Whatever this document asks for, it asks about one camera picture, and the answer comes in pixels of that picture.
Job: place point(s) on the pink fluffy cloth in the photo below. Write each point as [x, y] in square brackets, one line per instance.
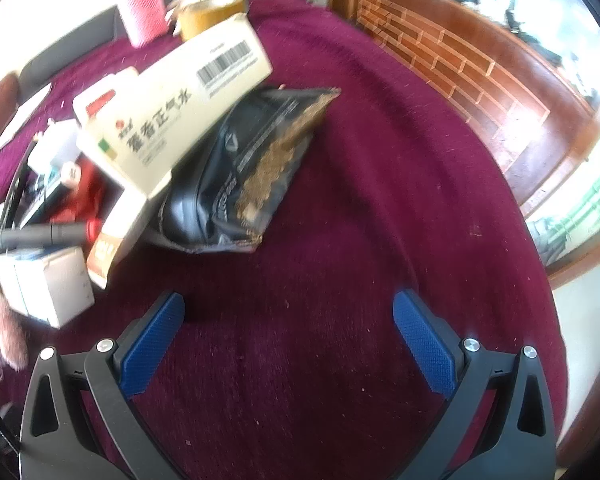
[5, 330]

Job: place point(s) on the black marker with red caps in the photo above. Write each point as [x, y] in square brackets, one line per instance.
[40, 236]

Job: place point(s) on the large cream medicine box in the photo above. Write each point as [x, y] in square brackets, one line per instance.
[180, 100]

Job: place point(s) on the pink mesh holder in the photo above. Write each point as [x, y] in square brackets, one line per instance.
[142, 10]

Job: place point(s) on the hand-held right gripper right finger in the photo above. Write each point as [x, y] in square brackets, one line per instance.
[425, 340]

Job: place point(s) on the black and gold bag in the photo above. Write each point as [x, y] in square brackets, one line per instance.
[205, 195]

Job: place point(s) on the wooden brick-pattern furniture panel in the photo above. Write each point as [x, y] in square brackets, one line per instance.
[480, 60]

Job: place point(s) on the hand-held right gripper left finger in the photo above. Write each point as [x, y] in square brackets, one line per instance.
[150, 345]

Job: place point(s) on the plain white box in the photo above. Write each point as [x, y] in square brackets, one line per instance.
[55, 145]

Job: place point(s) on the yellow tape roll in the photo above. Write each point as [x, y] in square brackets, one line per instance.
[205, 17]

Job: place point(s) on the red packet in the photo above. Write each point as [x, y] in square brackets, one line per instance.
[82, 195]

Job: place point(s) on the white box with red label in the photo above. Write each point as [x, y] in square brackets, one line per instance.
[100, 102]

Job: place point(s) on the white box with orange end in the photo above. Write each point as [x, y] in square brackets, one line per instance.
[125, 225]

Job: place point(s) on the small white box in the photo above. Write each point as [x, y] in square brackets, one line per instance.
[55, 280]

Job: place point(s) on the white paper sheet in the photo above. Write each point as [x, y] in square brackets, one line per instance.
[20, 120]

